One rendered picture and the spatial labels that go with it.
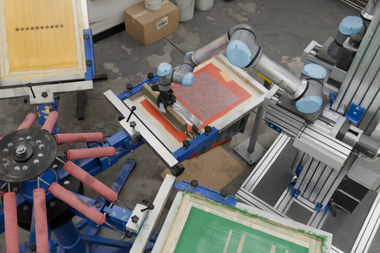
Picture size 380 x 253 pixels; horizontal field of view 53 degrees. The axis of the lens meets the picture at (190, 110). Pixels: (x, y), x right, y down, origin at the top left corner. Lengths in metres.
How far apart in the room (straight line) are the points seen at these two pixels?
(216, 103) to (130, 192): 1.15
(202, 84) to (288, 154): 1.05
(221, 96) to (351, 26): 0.87
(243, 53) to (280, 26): 3.07
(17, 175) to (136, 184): 1.53
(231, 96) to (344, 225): 1.25
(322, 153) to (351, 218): 1.08
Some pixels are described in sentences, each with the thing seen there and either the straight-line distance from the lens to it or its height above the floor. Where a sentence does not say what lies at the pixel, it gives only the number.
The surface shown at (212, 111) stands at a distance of 2.39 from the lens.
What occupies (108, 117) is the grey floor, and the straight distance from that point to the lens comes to 3.65.
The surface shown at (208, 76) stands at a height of 0.96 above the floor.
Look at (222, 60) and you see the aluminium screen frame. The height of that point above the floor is 0.99.
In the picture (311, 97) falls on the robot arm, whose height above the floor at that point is 1.48.
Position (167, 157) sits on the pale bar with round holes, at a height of 1.04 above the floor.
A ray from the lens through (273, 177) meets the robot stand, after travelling 3.06.
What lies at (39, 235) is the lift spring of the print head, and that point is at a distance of 1.84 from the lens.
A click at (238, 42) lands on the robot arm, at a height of 1.69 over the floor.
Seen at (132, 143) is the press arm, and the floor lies 0.92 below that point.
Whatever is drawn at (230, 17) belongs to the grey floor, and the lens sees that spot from 4.79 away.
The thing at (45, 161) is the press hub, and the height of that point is 1.31.
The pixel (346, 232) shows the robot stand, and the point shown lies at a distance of 3.01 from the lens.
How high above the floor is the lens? 2.77
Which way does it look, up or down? 49 degrees down
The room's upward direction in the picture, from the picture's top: 2 degrees clockwise
